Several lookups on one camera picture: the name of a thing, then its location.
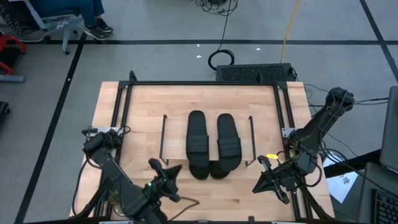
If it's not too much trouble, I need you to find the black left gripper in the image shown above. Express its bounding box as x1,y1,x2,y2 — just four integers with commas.
145,157,183,203

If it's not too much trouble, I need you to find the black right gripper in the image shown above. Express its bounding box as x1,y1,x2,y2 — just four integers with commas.
252,155,296,205

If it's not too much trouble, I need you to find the wooden shelf with black legs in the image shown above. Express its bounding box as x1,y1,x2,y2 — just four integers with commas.
159,114,257,167

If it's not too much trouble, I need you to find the white paper sheet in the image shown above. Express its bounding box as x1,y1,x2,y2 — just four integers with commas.
323,154,359,205

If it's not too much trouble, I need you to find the black perforated computer case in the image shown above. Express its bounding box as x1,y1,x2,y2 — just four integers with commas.
215,63,296,83

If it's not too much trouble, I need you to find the grey monitor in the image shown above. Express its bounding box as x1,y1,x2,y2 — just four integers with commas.
379,86,398,174

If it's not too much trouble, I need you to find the white office chair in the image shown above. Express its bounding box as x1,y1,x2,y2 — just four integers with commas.
0,0,85,55

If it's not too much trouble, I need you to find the person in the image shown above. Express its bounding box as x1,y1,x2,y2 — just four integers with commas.
29,0,113,41

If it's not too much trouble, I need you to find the grey flat base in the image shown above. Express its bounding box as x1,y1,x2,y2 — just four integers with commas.
0,74,25,83

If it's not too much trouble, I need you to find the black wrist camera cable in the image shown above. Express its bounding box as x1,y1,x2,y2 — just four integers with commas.
167,195,200,222

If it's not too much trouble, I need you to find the black aluminium rig frame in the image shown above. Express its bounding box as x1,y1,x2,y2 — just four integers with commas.
70,70,335,224

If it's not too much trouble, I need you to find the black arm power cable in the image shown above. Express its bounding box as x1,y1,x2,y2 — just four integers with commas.
72,158,94,218

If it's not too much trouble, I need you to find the coiled black cable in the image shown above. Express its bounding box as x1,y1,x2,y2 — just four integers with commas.
207,49,236,71

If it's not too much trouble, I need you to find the thin black floor cable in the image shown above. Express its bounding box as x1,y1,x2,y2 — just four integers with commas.
303,83,389,108

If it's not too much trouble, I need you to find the yellow cable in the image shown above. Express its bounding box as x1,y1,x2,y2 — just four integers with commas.
280,0,302,63

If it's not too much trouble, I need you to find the tangled black cable bundle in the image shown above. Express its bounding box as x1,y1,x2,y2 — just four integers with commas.
195,0,239,17

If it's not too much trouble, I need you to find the red metal frame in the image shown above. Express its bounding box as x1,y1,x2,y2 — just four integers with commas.
0,33,27,75

